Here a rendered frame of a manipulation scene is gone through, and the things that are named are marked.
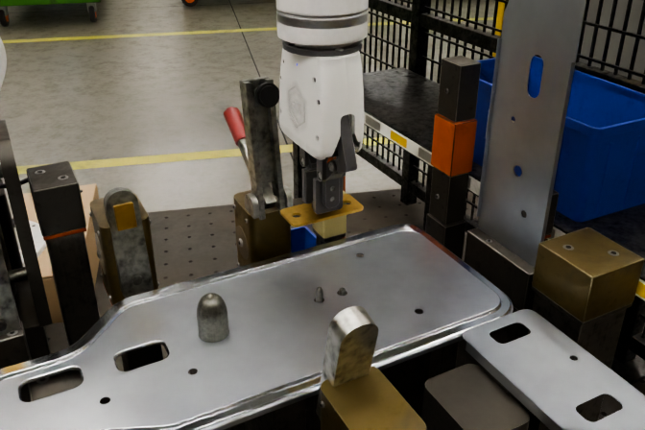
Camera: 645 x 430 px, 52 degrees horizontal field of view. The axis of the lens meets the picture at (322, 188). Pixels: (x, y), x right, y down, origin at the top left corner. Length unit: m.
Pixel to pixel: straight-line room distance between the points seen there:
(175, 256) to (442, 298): 0.77
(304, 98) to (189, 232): 0.92
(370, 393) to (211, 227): 0.98
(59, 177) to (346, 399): 0.43
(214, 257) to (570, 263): 0.84
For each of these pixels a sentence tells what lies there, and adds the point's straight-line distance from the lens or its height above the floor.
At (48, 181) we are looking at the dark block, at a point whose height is 1.12.
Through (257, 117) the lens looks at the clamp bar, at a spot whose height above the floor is 1.17.
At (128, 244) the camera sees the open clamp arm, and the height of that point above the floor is 1.05.
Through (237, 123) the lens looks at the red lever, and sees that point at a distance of 0.89.
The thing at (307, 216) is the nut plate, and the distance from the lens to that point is 0.69.
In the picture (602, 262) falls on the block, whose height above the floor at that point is 1.06.
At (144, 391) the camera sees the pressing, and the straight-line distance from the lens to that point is 0.68.
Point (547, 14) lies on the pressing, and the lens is 0.78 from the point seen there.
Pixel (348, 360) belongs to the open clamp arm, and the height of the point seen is 1.08.
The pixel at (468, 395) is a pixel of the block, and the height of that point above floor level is 0.98.
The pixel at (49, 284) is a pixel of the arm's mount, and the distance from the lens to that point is 1.26.
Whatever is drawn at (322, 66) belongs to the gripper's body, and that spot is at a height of 1.29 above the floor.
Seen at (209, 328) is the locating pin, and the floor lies 1.02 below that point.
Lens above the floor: 1.45
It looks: 27 degrees down
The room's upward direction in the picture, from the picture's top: straight up
